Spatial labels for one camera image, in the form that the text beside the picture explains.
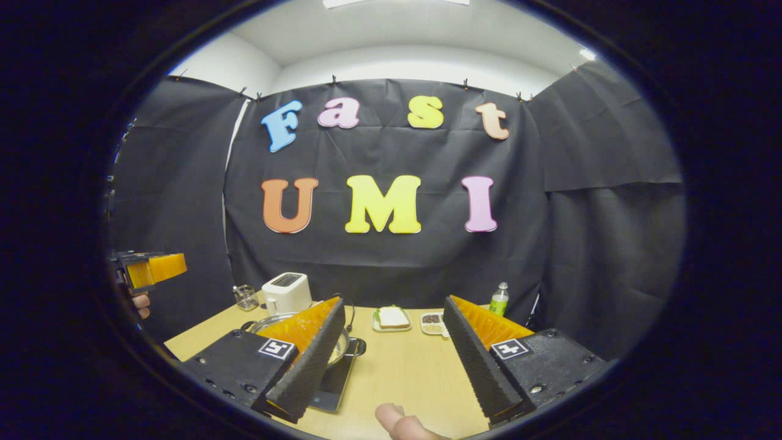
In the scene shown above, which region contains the white toaster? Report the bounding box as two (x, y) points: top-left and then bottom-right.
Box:
(261, 272), (313, 317)

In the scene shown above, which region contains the green drink bottle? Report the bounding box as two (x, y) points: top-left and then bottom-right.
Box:
(489, 282), (510, 317)

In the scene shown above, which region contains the steel pot with black handle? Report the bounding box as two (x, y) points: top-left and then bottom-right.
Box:
(241, 313), (367, 369)

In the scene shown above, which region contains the large ceiling light panel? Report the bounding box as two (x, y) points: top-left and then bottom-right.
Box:
(323, 0), (471, 9)

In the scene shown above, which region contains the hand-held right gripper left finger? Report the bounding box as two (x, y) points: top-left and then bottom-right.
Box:
(181, 296), (346, 424)

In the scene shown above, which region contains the small white snack tray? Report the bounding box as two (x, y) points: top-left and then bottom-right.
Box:
(420, 312), (451, 338)

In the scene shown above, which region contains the black backdrop cloth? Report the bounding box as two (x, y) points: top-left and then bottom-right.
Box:
(107, 61), (686, 361)

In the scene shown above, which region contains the plate with sandwich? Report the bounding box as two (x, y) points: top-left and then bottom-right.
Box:
(371, 305), (412, 333)

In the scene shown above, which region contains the black induction cooktop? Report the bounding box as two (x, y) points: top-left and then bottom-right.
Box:
(307, 337), (367, 414)

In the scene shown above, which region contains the clear utensil holder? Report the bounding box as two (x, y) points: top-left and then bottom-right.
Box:
(233, 284), (259, 312)

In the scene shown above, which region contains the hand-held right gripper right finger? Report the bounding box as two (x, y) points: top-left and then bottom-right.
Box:
(442, 295), (610, 427)

